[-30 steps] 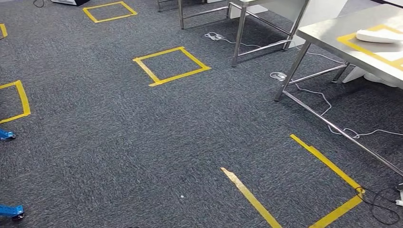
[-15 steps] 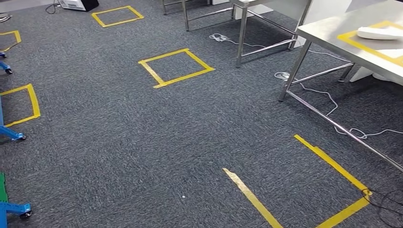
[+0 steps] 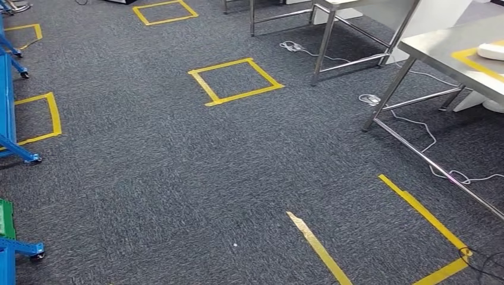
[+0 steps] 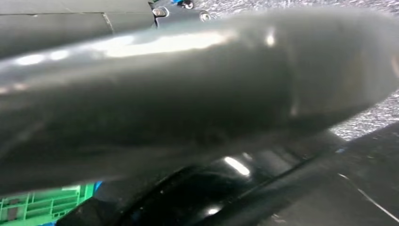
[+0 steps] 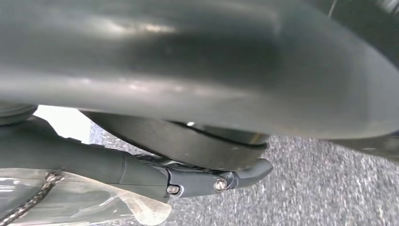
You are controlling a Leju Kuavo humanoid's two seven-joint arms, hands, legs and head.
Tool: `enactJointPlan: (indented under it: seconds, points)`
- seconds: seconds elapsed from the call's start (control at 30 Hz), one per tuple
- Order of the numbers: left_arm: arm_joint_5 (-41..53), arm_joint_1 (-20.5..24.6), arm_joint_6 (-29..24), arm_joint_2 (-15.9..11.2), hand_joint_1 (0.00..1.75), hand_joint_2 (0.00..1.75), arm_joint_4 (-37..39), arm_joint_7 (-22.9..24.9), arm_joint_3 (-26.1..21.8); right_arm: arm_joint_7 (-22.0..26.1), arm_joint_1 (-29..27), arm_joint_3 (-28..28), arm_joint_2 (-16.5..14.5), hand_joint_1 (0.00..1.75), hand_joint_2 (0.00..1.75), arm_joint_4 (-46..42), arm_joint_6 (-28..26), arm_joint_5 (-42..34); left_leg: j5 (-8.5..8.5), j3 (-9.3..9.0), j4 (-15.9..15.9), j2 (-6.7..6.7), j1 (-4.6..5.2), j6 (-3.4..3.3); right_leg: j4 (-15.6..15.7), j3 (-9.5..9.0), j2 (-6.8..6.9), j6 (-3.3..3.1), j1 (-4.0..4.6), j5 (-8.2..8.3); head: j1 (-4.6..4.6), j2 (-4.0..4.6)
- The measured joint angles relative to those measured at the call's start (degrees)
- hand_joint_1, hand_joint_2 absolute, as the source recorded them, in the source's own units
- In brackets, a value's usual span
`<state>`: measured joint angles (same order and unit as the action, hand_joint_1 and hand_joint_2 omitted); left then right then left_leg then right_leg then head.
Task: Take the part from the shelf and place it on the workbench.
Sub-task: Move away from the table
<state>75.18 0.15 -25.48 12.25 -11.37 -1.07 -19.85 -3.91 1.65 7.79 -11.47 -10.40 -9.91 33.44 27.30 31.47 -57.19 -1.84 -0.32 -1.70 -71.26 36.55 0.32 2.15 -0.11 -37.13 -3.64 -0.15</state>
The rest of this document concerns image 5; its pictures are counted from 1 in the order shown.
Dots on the clear plastic cover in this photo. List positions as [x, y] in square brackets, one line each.
[78, 202]

